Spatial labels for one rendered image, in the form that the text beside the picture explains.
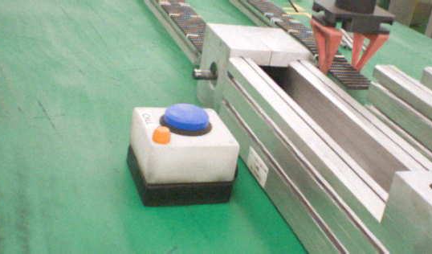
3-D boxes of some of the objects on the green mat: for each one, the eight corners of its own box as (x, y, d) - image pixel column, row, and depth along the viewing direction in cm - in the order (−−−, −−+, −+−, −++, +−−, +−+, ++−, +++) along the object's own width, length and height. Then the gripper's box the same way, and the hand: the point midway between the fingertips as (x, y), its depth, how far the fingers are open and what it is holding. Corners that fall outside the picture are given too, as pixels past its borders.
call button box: (125, 162, 61) (132, 102, 59) (220, 160, 65) (230, 104, 63) (143, 207, 54) (152, 142, 52) (247, 202, 58) (259, 141, 56)
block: (176, 94, 79) (186, 21, 75) (266, 96, 84) (280, 28, 80) (197, 126, 72) (209, 47, 68) (294, 127, 77) (311, 52, 73)
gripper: (382, -35, 92) (356, 66, 99) (319, -41, 88) (298, 64, 95) (408, -23, 87) (379, 83, 93) (343, -29, 83) (318, 82, 89)
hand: (340, 68), depth 94 cm, fingers closed on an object, 5 cm apart
